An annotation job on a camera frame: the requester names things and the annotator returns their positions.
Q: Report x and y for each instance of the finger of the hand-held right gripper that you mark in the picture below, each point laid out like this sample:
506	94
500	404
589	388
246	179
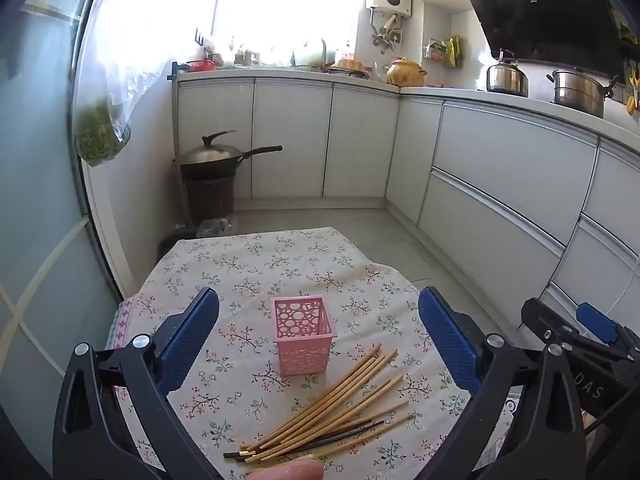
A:
595	322
545	321

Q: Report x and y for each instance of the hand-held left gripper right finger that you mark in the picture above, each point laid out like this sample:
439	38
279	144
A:
450	340

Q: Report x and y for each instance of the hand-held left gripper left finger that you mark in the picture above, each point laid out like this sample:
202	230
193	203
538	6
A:
187	340

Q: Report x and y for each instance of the pile of wooden chopsticks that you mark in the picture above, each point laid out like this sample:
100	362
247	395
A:
345	385

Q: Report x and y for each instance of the pink perforated plastic basket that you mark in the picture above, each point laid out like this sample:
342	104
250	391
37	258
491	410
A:
305	355

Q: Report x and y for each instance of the black chopstick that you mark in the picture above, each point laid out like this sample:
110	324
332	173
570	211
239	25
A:
345	431
280	444

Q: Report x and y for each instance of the clear plastic bag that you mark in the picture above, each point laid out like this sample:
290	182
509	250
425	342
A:
217	226

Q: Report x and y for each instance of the floral tablecloth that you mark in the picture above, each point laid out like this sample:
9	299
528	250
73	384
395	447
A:
300	270

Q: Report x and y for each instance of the dark trash bin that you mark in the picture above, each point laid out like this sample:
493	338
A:
210	200

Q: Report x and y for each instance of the white kitchen cabinets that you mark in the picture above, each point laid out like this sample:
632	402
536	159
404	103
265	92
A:
500	170

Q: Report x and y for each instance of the black wok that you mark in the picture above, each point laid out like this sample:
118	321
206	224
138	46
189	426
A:
220	167

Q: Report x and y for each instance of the dark wok lid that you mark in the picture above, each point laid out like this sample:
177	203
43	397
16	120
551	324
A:
210	152

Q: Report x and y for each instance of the frosted glass door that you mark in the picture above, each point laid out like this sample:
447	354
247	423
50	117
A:
35	210

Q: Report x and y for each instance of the yellow hanging tool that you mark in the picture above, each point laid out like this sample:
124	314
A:
633	102

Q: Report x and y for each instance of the plastic bag of greens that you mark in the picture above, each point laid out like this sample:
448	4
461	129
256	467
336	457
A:
97	135

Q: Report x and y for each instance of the steel cooking pot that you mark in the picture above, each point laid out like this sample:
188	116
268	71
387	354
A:
580	92

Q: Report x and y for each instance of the steel kettle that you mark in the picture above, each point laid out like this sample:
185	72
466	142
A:
507	77

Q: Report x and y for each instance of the yellow clay pot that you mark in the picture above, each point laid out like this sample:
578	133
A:
406	72

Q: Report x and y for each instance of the red plastic basket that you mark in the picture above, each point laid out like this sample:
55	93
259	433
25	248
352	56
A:
201	65

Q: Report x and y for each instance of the orange round dish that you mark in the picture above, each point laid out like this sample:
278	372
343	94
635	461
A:
351	65

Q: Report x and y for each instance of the black range hood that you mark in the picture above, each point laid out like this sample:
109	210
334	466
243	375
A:
540	10

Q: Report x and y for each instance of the water heater pipes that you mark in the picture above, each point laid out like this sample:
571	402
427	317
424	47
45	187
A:
387	32

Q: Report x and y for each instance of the bright window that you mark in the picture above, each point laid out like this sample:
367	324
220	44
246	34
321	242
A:
240	5

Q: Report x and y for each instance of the black metal frame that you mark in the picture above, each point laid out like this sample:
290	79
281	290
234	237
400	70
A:
173	72

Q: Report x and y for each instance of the wall rack with yellow gloves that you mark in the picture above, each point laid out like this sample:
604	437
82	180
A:
442	51

